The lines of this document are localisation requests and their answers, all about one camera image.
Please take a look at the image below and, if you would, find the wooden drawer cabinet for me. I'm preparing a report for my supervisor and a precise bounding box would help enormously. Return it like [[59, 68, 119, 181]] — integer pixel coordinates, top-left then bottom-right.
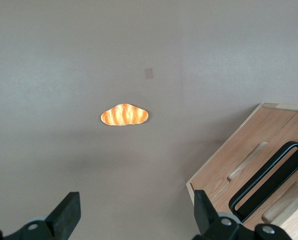
[[185, 102, 298, 240]]

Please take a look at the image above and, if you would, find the orange toy bread loaf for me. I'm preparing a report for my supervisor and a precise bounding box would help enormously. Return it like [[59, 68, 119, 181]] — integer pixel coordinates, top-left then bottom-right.
[[100, 102, 149, 127]]

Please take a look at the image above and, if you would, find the brown tape patch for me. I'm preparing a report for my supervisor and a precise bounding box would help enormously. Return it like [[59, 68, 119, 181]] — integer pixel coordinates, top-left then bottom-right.
[[143, 67, 155, 80]]

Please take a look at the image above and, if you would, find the black metal drawer handle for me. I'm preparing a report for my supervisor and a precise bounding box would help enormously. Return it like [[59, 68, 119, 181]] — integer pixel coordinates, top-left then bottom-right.
[[228, 141, 298, 224]]

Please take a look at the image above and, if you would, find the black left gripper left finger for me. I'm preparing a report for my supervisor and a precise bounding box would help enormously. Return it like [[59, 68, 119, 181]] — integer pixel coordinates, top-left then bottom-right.
[[0, 191, 82, 240]]

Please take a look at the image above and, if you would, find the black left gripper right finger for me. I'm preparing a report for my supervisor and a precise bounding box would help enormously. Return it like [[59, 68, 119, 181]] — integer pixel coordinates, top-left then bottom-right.
[[192, 189, 294, 240]]

